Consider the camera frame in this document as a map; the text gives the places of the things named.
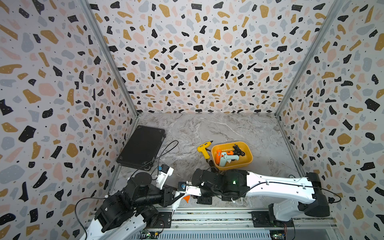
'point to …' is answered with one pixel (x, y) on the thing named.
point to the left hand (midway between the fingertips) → (184, 194)
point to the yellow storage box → (243, 160)
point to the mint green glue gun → (224, 157)
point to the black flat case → (142, 149)
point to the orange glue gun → (218, 153)
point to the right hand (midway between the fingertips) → (192, 192)
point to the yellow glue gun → (202, 148)
